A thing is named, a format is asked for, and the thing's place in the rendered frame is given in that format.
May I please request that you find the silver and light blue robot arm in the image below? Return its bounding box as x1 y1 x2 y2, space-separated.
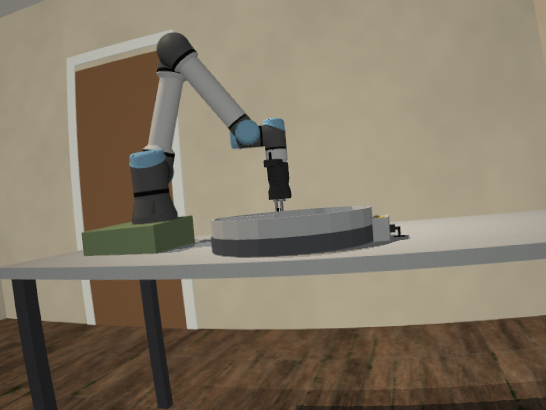
129 32 287 225

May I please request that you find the grey round turntable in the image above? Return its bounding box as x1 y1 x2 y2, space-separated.
211 206 405 257

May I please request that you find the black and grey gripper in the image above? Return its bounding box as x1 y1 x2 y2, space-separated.
264 149 292 212

